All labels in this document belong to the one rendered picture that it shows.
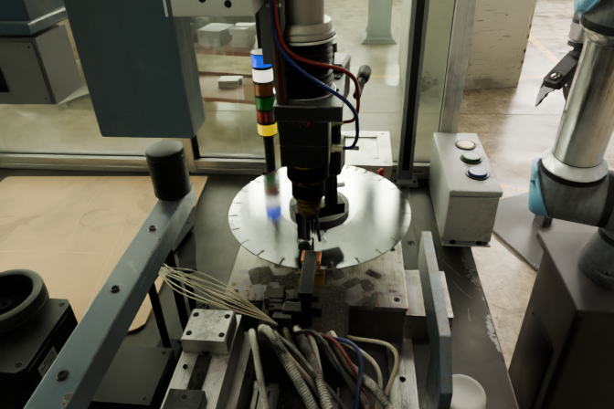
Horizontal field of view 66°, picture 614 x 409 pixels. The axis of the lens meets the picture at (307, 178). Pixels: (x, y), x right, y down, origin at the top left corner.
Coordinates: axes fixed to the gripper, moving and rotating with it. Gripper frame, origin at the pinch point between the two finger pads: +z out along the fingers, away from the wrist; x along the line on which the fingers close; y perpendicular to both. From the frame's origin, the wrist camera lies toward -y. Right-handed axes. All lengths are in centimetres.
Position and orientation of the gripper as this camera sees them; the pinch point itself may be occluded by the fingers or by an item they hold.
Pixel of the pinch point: (559, 116)
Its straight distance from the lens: 145.0
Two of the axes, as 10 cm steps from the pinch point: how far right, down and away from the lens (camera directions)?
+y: 8.3, -3.1, 4.6
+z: 0.3, 8.5, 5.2
